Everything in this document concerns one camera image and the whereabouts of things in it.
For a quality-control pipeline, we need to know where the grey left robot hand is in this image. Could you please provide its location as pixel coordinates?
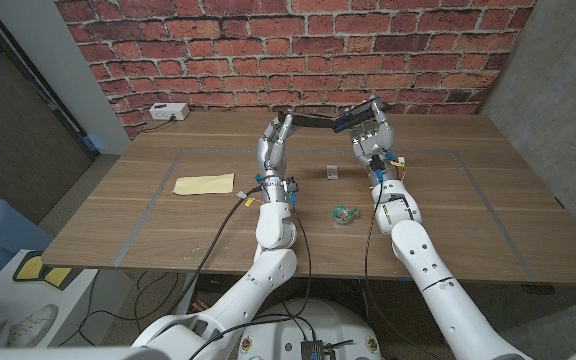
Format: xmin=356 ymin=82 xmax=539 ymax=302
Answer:
xmin=253 ymin=110 xmax=300 ymax=205

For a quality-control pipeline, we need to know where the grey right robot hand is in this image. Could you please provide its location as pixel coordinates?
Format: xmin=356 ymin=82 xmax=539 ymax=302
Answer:
xmin=347 ymin=95 xmax=407 ymax=185

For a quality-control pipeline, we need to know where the yellow paper label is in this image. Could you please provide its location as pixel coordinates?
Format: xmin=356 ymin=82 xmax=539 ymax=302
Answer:
xmin=172 ymin=172 xmax=236 ymax=197

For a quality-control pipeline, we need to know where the white power strip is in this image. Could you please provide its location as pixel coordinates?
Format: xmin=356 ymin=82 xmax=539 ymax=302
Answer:
xmin=148 ymin=102 xmax=191 ymax=122

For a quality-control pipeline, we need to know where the red brick print backdrop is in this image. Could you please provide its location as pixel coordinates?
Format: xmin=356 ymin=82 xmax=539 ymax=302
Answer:
xmin=55 ymin=0 xmax=538 ymax=141

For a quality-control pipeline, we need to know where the grey metal table leg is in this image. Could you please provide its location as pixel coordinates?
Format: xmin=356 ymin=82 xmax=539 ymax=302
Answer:
xmin=175 ymin=272 xmax=201 ymax=316

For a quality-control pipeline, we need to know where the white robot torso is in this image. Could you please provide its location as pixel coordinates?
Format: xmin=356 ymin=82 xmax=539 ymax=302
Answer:
xmin=237 ymin=298 xmax=383 ymax=360

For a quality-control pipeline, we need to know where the black module on torso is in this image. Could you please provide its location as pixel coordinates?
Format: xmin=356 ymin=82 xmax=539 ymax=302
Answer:
xmin=300 ymin=339 xmax=356 ymax=360

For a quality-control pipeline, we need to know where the dark brown door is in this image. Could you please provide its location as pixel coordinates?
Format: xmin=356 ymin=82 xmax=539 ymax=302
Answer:
xmin=0 ymin=0 xmax=95 ymax=225

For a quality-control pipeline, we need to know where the white sneaker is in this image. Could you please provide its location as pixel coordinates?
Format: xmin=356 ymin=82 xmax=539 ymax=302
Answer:
xmin=7 ymin=303 xmax=61 ymax=348

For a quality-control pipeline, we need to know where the white base with yellow pads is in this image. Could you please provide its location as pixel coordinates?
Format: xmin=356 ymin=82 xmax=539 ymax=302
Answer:
xmin=0 ymin=248 xmax=134 ymax=347

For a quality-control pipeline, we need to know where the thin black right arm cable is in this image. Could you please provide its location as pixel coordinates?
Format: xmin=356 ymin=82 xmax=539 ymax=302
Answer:
xmin=363 ymin=185 xmax=444 ymax=360

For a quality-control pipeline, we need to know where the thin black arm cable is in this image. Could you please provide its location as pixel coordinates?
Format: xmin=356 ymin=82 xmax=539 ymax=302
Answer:
xmin=187 ymin=207 xmax=313 ymax=360
xmin=363 ymin=185 xmax=444 ymax=360

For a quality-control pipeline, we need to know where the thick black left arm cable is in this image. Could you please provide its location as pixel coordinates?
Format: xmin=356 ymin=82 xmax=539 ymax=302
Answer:
xmin=165 ymin=185 xmax=265 ymax=316

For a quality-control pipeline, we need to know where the black power strip cord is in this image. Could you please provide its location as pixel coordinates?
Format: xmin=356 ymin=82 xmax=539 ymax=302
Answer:
xmin=137 ymin=117 xmax=177 ymax=136

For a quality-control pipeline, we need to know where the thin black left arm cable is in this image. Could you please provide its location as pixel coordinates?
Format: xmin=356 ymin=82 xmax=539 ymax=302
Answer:
xmin=187 ymin=207 xmax=313 ymax=360

